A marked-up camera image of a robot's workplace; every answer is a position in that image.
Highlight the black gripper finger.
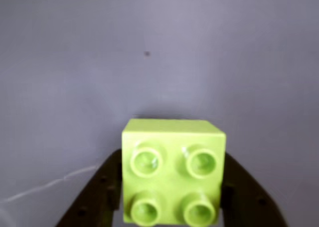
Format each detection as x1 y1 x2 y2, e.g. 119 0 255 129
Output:
55 149 124 227
220 151 290 227

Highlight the green lego block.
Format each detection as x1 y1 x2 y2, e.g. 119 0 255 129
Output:
121 118 227 226

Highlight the dark grey table mat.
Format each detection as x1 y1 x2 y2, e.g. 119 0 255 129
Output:
0 0 319 227

